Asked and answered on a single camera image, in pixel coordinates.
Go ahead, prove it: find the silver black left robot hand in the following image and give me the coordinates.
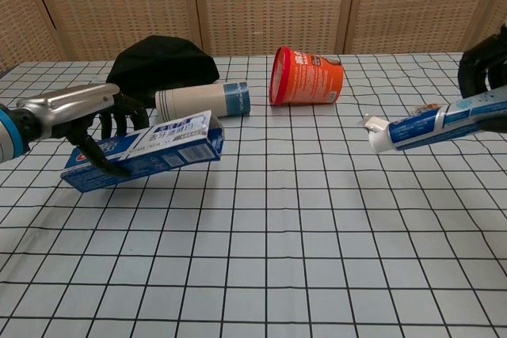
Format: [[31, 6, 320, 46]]
[[15, 83, 150, 179]]

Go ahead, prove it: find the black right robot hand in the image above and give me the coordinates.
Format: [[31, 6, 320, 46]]
[[457, 23, 507, 133]]

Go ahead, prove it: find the blue white toothpaste tube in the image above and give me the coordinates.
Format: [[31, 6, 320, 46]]
[[368, 85, 507, 153]]

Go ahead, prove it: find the blue Crest toothpaste box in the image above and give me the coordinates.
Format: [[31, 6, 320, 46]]
[[59, 109, 225, 193]]

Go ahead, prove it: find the black fabric cap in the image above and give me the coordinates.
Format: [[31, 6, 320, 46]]
[[106, 35, 221, 108]]

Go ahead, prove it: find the white wrapped candy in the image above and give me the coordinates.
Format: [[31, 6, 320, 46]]
[[362, 115, 386, 131]]

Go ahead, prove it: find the cream cylinder with blue band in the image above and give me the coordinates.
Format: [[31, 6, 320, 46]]
[[154, 81, 252, 124]]

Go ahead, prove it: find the orange instant noodle cup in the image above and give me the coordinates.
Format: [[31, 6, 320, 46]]
[[269, 45, 345, 107]]

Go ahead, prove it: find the wooden woven folding screen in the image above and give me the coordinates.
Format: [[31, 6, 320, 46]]
[[0, 0, 507, 72]]

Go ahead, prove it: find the light blue checked tablecloth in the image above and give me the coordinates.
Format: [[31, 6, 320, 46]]
[[0, 51, 507, 338]]

